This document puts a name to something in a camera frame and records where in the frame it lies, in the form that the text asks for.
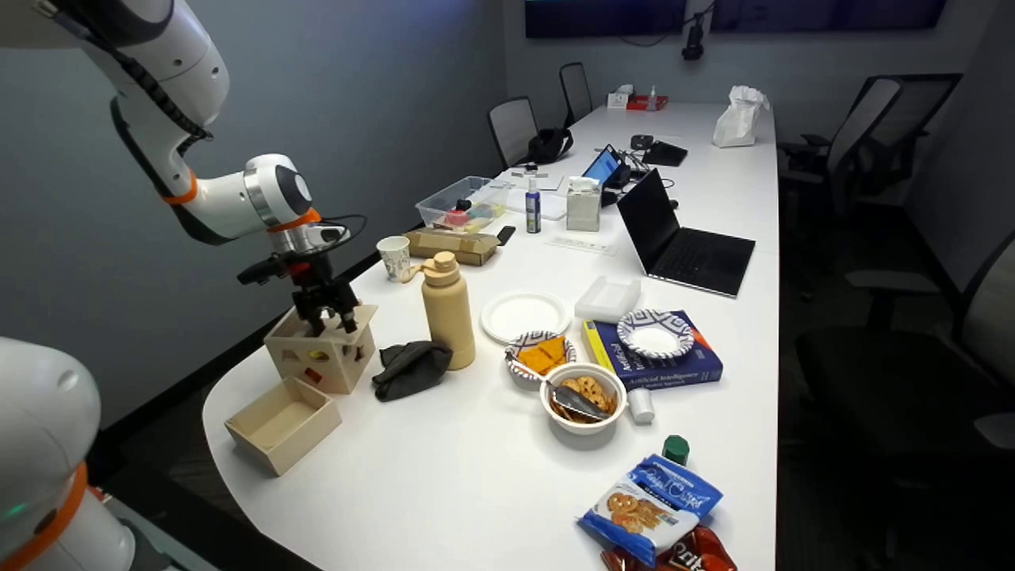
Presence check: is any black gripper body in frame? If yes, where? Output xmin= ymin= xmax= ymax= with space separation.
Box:
xmin=239 ymin=218 xmax=353 ymax=312

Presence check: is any wooden shape sorter toy box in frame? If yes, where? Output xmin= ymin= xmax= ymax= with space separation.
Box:
xmin=262 ymin=305 xmax=373 ymax=394

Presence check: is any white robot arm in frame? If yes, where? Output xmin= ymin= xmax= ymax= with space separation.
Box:
xmin=38 ymin=0 xmax=358 ymax=337

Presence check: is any open cream wooden box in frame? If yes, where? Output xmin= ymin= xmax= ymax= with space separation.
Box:
xmin=225 ymin=380 xmax=338 ymax=476

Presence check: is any white carton box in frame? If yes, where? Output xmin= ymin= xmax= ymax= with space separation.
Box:
xmin=563 ymin=176 xmax=598 ymax=232

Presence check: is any small white cup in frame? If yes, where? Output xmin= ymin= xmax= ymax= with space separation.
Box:
xmin=377 ymin=234 xmax=409 ymax=280

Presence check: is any black crumpled cloth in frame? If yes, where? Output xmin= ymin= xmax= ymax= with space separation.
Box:
xmin=370 ymin=343 xmax=449 ymax=402

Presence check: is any tan thermos bottle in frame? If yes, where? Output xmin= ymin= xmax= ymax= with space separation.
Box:
xmin=423 ymin=251 xmax=476 ymax=371

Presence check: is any clear plastic storage bin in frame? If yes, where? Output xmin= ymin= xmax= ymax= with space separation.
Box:
xmin=414 ymin=175 xmax=506 ymax=234

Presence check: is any empty white plate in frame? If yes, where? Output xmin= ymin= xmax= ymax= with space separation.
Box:
xmin=481 ymin=291 xmax=567 ymax=347

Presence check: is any bowl with orange chips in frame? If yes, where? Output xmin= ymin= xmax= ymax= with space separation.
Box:
xmin=505 ymin=334 xmax=575 ymax=385

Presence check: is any silver drink can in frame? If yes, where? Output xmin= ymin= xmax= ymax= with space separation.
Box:
xmin=523 ymin=190 xmax=543 ymax=234

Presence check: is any grey office chair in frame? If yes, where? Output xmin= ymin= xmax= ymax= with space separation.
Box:
xmin=559 ymin=59 xmax=593 ymax=121
xmin=487 ymin=96 xmax=535 ymax=164

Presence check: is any white bowl with food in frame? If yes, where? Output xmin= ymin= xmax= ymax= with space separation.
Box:
xmin=540 ymin=363 xmax=627 ymax=435

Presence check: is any clear plastic food container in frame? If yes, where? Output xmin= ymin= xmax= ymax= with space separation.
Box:
xmin=575 ymin=276 xmax=641 ymax=319

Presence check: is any blue tablet screen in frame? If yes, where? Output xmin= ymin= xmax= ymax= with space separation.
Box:
xmin=584 ymin=147 xmax=622 ymax=187

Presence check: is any small white container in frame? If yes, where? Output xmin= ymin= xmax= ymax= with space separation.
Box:
xmin=627 ymin=389 xmax=657 ymax=424

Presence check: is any patterned bowl on book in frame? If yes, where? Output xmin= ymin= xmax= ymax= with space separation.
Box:
xmin=617 ymin=312 xmax=694 ymax=358

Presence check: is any far grey office chair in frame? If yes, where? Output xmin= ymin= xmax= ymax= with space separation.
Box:
xmin=559 ymin=59 xmax=593 ymax=121

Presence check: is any black open laptop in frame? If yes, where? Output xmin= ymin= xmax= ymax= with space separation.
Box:
xmin=617 ymin=172 xmax=753 ymax=295

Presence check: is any blue book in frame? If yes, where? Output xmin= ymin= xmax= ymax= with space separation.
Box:
xmin=584 ymin=312 xmax=722 ymax=389

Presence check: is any green bottle cap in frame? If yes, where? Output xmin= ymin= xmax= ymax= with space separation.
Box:
xmin=661 ymin=435 xmax=692 ymax=462

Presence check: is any blue cookie snack bag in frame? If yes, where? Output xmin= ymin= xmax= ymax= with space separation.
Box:
xmin=576 ymin=452 xmax=722 ymax=563

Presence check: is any white plastic bag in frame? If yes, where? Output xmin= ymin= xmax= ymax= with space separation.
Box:
xmin=711 ymin=84 xmax=768 ymax=150

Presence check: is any red snack packet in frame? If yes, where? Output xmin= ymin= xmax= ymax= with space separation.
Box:
xmin=598 ymin=527 xmax=740 ymax=571

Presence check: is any right black office chair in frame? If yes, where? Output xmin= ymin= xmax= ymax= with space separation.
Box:
xmin=780 ymin=72 xmax=960 ymax=217

